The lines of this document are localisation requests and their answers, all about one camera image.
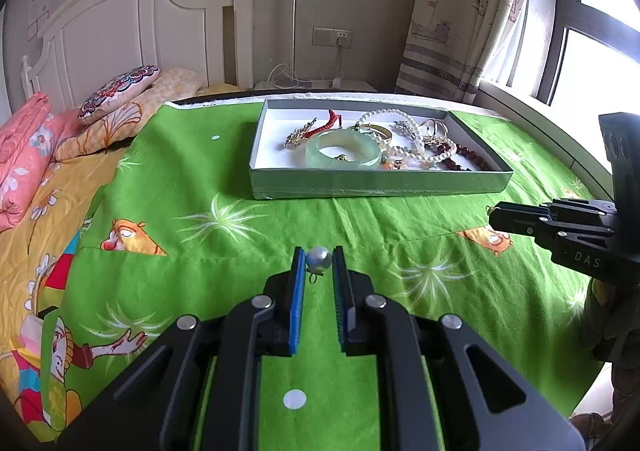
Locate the white window sill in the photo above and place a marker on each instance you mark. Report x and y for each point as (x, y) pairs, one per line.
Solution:
(525, 106)

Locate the printed beige curtain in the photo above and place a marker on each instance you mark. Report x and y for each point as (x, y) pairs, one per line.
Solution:
(450, 31)

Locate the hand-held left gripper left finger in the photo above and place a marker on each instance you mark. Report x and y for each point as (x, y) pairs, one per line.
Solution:
(297, 301)

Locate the person's right forearm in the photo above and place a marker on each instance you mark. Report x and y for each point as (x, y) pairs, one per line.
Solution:
(615, 326)

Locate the silver pearl earring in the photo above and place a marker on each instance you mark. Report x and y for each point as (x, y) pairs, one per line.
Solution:
(319, 258)

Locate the green printed blanket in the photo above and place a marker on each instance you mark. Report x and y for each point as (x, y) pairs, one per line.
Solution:
(200, 191)

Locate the white wooden headboard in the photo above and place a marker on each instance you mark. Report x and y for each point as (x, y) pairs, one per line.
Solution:
(110, 31)

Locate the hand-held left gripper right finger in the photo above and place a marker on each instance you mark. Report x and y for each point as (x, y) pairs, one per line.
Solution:
(340, 301)

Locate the wall switch plate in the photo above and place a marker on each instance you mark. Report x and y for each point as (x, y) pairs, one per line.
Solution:
(323, 37)

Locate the gold bangle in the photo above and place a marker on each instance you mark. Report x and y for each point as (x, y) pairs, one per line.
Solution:
(382, 132)

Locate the green jade bangle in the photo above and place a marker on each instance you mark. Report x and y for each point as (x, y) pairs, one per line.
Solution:
(315, 151)

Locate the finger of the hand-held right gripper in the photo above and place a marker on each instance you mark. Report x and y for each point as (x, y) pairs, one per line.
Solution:
(585, 208)
(517, 218)

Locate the white nightstand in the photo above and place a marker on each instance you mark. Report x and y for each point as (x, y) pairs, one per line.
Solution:
(360, 85)

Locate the pink floral quilt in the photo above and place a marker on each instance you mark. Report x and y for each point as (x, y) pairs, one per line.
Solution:
(20, 151)

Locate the yellow printed bed sheet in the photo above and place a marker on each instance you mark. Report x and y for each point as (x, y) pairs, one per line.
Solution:
(30, 251)

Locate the plain yellow pillow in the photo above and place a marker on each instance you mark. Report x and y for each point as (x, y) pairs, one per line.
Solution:
(220, 88)

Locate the wall socket plate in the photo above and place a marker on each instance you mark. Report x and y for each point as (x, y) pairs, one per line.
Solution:
(343, 38)

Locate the silver bangles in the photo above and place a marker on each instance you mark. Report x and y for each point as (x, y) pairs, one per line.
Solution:
(440, 128)

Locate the slim white lamp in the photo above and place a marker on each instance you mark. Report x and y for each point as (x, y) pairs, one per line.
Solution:
(293, 31)

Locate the grey jewelry box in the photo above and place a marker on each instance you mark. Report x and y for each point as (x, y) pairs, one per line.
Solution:
(280, 131)

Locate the round-patterned cushion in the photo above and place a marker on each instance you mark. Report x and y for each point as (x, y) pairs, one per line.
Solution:
(117, 91)

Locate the rhinestone flower brooch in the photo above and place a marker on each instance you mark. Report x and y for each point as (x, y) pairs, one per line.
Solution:
(404, 127)

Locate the window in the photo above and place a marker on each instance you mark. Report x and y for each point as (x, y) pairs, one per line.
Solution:
(600, 71)

